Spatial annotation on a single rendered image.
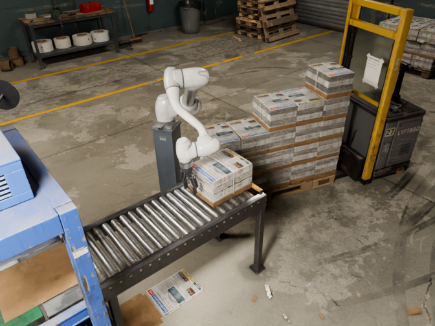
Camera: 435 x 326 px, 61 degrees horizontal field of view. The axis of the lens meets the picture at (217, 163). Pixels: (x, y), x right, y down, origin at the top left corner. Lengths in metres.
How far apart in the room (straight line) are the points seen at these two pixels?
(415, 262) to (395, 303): 0.52
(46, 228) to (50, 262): 0.91
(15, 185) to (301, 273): 2.40
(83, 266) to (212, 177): 1.12
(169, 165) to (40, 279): 1.54
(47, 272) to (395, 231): 3.02
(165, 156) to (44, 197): 1.83
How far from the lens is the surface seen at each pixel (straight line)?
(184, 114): 2.50
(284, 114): 3.52
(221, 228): 2.59
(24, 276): 2.51
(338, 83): 3.73
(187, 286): 3.20
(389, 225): 4.01
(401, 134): 4.40
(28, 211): 1.68
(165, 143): 3.32
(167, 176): 3.52
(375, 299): 3.33
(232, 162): 2.70
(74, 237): 1.69
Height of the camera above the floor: 2.51
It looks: 33 degrees down
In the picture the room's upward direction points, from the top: 1 degrees counter-clockwise
